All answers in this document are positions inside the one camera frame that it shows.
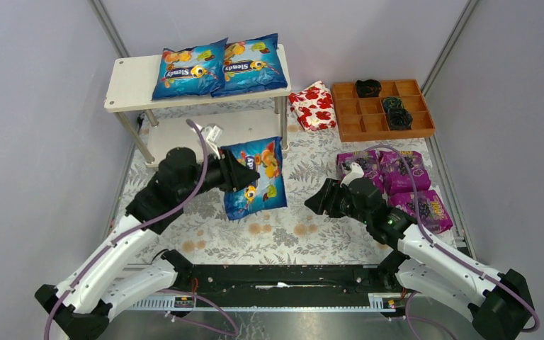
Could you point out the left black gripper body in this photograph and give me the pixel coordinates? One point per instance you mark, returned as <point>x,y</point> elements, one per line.
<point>227,170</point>

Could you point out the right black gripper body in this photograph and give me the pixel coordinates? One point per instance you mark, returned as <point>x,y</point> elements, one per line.
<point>331,197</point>

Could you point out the blue Slendy candy bag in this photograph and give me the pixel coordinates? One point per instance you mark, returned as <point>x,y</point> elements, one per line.
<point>194,71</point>
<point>268,191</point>

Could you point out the purple grape candy bag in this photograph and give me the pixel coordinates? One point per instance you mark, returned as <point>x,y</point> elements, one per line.
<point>402,171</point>
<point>432,211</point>
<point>368,162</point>

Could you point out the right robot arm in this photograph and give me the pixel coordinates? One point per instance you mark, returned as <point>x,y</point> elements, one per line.
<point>498,305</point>

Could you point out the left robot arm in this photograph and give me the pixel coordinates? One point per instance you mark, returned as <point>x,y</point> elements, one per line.
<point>86,302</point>

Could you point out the white two-tier shelf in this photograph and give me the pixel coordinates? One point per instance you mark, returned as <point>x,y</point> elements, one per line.
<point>130,89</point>

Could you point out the blue candy bag on shelf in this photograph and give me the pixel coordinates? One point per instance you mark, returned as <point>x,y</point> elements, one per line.
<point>252,66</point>

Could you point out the floral table mat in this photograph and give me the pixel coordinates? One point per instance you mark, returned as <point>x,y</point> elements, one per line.
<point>289,235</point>

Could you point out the wooden compartment tray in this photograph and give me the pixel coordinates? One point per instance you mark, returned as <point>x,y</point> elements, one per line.
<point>362,119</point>

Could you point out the red floral white pouch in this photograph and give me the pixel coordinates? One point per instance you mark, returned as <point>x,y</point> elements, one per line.
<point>314,107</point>

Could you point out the black coiled item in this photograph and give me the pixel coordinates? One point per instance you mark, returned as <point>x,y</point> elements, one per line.
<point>399,119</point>
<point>369,88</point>

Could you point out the dark green coiled item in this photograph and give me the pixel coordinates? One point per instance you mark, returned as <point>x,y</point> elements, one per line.
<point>392,102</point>

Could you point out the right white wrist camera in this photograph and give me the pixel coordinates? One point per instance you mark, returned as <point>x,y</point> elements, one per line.
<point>355,172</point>

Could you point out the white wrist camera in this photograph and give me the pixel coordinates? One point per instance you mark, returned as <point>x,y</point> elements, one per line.
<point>211,134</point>
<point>355,172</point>

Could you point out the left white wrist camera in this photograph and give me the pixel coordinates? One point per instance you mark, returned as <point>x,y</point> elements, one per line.
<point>211,134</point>

